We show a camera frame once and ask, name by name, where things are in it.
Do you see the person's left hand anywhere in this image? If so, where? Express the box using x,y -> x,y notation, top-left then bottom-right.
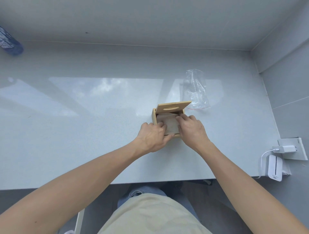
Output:
135,121 -> 175,154

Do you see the person's right hand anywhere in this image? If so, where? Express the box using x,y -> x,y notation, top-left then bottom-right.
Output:
175,113 -> 213,152

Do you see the small bamboo wooden box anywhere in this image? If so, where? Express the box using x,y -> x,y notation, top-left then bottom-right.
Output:
151,107 -> 187,138

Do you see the person's left forearm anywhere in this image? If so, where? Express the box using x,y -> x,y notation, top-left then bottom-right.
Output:
0,139 -> 151,234

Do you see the person's right forearm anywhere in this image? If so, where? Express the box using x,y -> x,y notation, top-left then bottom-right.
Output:
199,142 -> 309,234

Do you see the bamboo lid with oval slot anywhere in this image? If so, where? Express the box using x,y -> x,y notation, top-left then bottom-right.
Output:
155,101 -> 192,114

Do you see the clear plastic zip bag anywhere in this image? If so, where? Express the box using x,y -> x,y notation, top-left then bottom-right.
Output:
182,69 -> 211,109

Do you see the beige shirt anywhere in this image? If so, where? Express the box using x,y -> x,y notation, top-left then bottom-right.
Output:
97,193 -> 213,234

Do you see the white rounded electronic device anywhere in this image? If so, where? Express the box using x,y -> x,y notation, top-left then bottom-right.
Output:
265,154 -> 283,182

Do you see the white charger plug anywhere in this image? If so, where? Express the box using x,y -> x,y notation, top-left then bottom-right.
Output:
272,145 -> 298,154

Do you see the blue plastic bottle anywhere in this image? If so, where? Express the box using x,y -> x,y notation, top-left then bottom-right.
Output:
0,25 -> 24,56

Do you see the white charger cable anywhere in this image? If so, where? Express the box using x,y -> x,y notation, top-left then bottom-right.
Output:
257,149 -> 291,179

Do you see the white chair frame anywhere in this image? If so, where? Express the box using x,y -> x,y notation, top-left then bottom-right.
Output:
63,208 -> 85,234

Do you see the white wall socket plate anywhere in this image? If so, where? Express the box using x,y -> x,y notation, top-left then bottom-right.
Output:
277,137 -> 309,161

